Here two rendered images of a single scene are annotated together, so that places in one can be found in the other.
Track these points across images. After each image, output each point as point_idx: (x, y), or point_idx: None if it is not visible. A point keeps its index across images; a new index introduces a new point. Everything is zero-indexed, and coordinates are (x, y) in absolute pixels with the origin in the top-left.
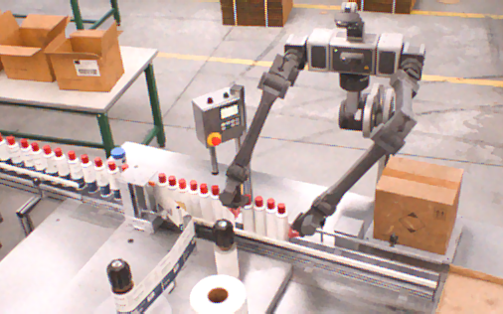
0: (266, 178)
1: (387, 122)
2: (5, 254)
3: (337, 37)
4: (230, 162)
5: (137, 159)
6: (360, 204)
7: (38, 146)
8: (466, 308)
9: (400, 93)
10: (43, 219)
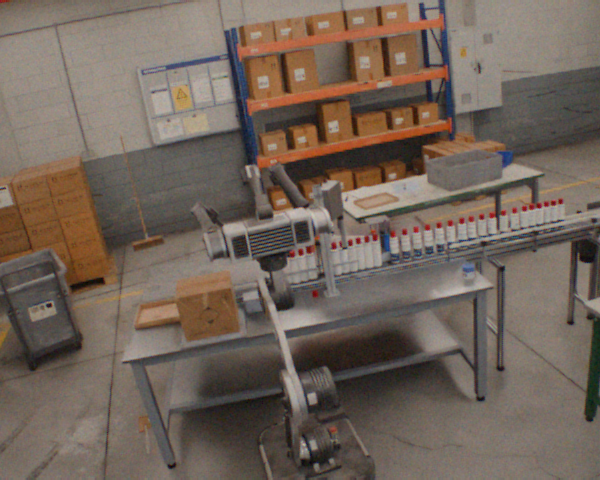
0: (348, 313)
1: (208, 209)
2: (580, 344)
3: (280, 215)
4: None
5: (460, 282)
6: (262, 328)
7: (480, 217)
8: (170, 309)
9: (209, 220)
10: None
